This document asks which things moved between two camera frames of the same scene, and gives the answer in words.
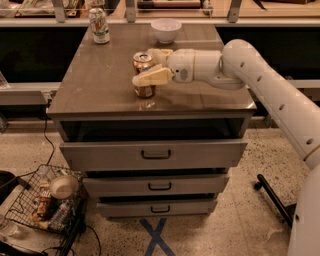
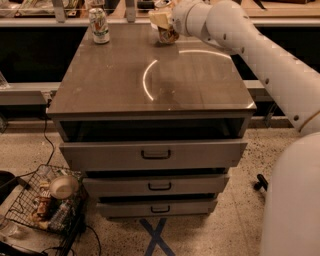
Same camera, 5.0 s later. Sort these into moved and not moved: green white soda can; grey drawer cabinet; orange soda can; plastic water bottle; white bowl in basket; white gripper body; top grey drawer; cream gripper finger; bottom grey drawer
Moved: white gripper body; orange soda can; cream gripper finger
Not moved: plastic water bottle; white bowl in basket; green white soda can; grey drawer cabinet; bottom grey drawer; top grey drawer
